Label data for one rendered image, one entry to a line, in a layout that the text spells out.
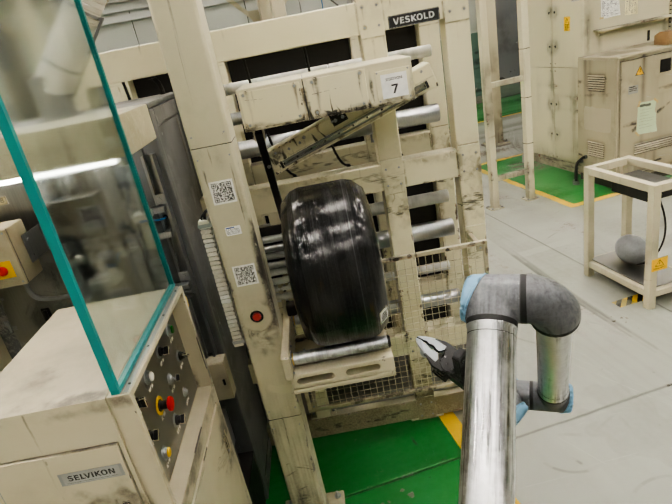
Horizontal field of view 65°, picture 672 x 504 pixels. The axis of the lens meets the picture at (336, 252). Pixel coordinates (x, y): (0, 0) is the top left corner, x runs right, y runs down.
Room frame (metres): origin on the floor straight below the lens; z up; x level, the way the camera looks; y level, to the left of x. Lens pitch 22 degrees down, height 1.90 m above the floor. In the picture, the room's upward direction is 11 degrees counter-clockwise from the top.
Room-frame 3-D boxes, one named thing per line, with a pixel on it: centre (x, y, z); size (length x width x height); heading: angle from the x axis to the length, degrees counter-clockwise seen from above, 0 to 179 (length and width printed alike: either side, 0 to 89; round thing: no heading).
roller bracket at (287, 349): (1.71, 0.23, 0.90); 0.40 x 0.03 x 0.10; 179
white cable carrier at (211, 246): (1.67, 0.39, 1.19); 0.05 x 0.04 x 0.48; 179
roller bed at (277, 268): (2.09, 0.27, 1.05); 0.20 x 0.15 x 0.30; 89
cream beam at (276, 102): (2.01, -0.08, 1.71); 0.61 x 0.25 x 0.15; 89
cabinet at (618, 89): (5.20, -3.20, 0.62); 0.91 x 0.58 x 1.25; 100
